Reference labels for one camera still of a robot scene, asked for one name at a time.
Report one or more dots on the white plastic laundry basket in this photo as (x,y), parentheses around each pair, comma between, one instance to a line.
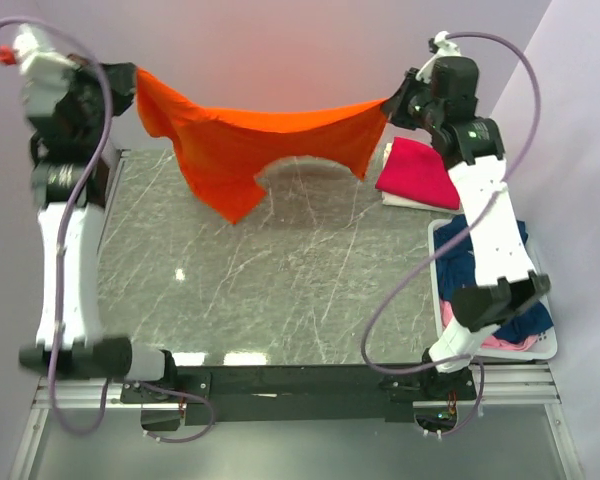
(543,349)

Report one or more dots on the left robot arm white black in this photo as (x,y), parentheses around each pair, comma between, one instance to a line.
(72,186)

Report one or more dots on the folded white t-shirt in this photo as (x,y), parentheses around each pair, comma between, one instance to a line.
(394,200)

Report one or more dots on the folded magenta t-shirt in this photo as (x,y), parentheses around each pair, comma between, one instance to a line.
(415,171)

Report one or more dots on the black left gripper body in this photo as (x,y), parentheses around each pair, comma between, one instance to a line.
(86,86)

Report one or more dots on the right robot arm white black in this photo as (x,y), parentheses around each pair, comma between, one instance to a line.
(507,283)

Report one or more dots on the navy blue t-shirt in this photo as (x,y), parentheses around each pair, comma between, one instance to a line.
(456,269)

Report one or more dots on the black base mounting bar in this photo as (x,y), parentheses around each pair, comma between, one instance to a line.
(285,393)

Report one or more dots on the aluminium frame rail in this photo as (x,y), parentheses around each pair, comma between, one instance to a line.
(528,384)

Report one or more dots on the orange t-shirt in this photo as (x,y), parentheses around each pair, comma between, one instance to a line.
(221,152)

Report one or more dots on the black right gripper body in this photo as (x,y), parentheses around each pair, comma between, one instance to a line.
(413,108)

